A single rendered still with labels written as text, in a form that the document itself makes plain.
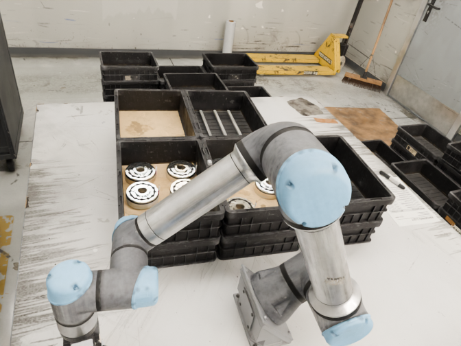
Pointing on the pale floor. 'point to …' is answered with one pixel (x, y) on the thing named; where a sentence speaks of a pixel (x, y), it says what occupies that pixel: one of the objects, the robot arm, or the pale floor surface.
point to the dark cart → (9, 105)
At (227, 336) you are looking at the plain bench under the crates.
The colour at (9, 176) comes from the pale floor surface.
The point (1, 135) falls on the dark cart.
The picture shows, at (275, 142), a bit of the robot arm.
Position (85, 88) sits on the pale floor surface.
